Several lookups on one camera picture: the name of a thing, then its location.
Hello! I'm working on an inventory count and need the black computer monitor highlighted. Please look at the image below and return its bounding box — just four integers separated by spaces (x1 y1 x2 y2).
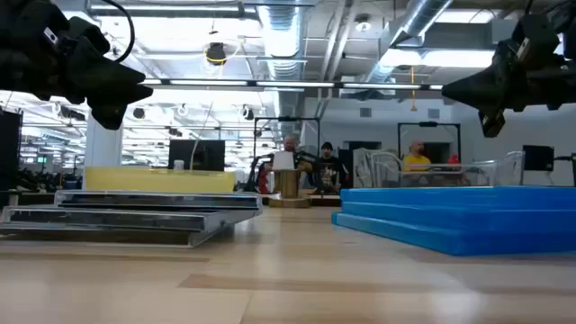
168 139 226 172

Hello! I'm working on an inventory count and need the silver ventilation duct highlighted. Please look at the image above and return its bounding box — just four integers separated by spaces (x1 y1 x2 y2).
359 0 454 86
258 0 307 118

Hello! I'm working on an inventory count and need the long LED light bar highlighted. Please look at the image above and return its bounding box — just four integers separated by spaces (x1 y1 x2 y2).
139 78 445 92

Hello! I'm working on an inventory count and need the clear plastic bin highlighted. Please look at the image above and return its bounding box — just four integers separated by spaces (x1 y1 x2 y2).
366 150 526 188

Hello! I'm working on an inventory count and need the yellow hanging cord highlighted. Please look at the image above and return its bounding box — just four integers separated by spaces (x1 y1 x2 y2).
409 66 419 113

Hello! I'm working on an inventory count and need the black ceiling device yellow cable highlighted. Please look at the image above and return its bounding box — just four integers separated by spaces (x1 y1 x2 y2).
205 41 228 67

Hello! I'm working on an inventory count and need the brass spool with white tag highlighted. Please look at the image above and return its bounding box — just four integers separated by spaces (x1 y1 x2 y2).
268 151 311 209

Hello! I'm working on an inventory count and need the clear jewel case black tray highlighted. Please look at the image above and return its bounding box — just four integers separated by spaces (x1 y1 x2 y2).
0 205 262 233
53 189 264 212
0 222 235 248

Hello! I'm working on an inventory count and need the person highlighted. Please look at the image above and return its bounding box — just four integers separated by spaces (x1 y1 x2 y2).
401 139 433 186
446 153 472 186
313 141 350 195
274 136 315 190

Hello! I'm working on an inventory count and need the small black monitor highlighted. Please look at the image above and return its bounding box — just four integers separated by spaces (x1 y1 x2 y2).
522 144 555 172

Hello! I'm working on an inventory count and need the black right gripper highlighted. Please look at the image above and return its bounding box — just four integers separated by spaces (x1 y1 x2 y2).
441 0 576 139

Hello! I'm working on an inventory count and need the black aluminium rig frame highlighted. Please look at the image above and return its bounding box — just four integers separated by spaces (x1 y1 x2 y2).
0 191 343 208

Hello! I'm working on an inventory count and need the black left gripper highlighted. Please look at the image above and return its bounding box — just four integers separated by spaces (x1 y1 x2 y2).
0 0 155 131

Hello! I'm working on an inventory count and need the black background station frame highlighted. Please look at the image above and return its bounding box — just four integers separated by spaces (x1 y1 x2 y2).
397 121 462 158
253 115 321 181

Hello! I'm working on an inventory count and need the black cabinet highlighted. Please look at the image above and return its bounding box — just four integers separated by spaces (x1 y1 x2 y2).
337 148 356 190

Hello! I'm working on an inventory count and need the white building pillar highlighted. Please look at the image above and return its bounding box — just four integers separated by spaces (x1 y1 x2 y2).
82 112 123 190

